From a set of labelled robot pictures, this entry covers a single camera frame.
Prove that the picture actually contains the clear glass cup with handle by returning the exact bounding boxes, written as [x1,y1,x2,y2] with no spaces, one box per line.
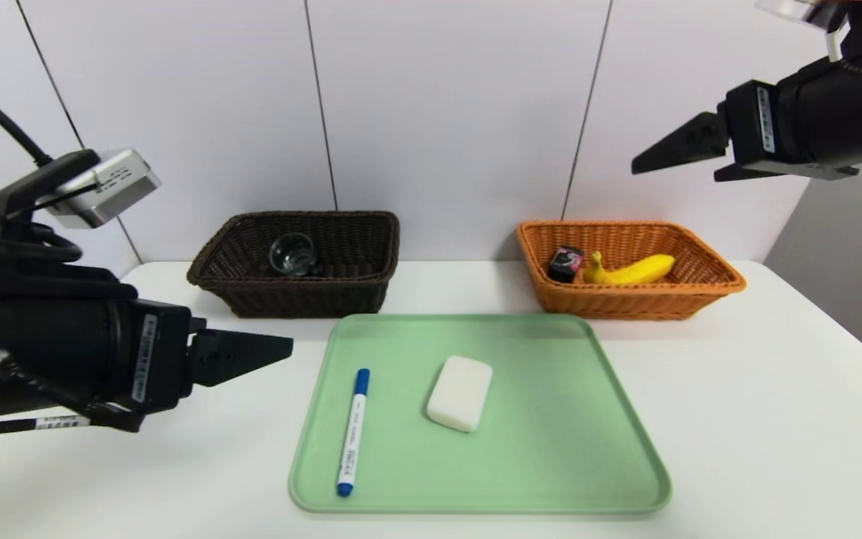
[269,233,320,278]

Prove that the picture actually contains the light green plastic tray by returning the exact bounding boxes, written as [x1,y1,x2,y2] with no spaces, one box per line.
[288,313,673,516]

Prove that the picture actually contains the black snack box red print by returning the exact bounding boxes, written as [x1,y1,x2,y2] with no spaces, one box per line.
[548,246,585,284]

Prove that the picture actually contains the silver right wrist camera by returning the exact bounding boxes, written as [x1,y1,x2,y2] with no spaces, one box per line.
[756,0,851,32]

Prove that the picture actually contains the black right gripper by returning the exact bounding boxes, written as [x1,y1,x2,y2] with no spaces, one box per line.
[631,36,862,183]

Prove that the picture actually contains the orange wicker basket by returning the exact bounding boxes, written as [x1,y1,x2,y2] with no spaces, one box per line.
[516,219,747,321]

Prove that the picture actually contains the white soap bar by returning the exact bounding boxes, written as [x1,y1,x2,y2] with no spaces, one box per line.
[427,355,493,433]

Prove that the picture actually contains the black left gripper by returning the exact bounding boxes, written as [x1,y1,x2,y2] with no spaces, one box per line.
[0,294,294,419]

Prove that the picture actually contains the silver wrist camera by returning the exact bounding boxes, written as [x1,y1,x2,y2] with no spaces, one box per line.
[756,0,851,32]
[42,148,162,230]

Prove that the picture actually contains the black left arm labelled cable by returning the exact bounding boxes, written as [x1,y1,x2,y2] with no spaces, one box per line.
[0,352,147,442]

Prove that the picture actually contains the dark brown wicker basket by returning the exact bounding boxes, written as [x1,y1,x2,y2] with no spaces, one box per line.
[186,210,401,319]

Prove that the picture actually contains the black left camera cable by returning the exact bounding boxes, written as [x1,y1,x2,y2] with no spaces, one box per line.
[0,79,84,263]

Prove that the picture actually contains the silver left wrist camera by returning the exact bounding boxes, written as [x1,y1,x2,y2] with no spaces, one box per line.
[42,148,162,230]

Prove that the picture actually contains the blue and white marker pen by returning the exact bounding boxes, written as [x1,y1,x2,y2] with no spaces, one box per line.
[336,368,371,499]

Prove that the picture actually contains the yellow banana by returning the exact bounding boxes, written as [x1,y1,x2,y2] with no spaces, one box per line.
[583,251,676,286]

